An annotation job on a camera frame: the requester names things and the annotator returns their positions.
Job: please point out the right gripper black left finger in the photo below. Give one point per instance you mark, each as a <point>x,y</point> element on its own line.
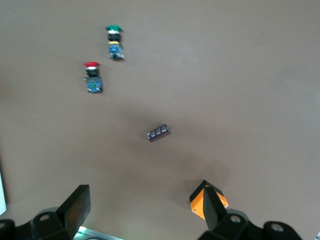
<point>75,207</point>

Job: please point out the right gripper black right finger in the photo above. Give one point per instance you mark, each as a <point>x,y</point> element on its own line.
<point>212,212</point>

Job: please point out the red push button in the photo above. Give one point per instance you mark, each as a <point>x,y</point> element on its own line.
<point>93,85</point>

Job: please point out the orange black button box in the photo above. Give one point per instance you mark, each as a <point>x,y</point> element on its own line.
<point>196,202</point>

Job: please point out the green push button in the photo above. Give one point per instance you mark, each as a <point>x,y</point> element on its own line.
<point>115,50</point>

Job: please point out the dark terminal block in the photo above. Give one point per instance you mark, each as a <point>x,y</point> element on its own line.
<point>158,133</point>

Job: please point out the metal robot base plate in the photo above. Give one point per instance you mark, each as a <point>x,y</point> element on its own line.
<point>100,235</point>

